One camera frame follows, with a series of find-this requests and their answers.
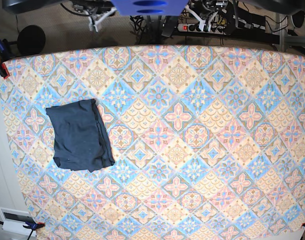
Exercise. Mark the dark navy t-shirt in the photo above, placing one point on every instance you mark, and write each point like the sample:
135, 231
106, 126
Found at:
81, 141

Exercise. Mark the blue clamp lower left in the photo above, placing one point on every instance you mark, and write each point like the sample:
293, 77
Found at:
30, 226

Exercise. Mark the blue clamp upper left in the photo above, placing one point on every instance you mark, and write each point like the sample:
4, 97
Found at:
4, 56

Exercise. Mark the white power strip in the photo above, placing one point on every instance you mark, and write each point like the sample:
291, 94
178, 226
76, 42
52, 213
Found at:
194, 28

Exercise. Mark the white wall outlet box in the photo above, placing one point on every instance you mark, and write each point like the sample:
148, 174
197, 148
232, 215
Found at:
14, 215

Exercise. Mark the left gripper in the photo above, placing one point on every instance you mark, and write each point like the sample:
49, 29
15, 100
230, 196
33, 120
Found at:
207, 12

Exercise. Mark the blue clamp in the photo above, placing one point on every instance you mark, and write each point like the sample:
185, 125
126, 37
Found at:
4, 56
30, 226

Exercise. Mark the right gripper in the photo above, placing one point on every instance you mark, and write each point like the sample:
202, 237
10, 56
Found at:
95, 10

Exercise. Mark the black round stool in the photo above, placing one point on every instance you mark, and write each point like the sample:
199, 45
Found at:
31, 40

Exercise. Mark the patterned tile tablecloth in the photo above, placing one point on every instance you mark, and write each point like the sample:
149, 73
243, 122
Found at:
208, 142

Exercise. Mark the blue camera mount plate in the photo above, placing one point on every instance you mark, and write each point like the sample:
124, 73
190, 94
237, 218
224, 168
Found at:
150, 7

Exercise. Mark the black round base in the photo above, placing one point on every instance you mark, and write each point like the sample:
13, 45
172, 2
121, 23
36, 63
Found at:
297, 19

